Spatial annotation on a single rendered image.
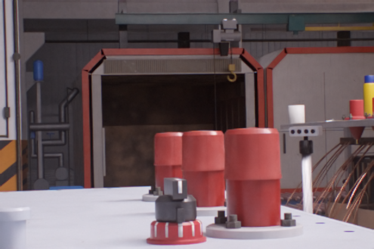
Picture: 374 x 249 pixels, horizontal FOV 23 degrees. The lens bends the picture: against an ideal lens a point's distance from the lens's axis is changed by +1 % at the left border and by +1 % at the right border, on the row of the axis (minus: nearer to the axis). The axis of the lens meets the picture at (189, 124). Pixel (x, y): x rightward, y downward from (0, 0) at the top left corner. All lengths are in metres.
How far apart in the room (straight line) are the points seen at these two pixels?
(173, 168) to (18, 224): 0.82
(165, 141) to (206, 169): 0.34
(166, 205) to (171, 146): 0.70
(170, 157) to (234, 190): 0.65
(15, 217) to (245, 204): 0.30
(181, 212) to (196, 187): 0.39
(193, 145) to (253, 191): 0.34
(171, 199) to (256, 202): 0.12
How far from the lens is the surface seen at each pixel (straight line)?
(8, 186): 11.69
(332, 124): 3.99
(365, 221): 4.06
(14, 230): 0.98
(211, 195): 1.44
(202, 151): 1.43
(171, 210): 1.06
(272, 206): 1.13
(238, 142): 1.12
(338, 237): 1.11
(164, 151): 1.76
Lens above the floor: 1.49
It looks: 1 degrees up
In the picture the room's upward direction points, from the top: 1 degrees counter-clockwise
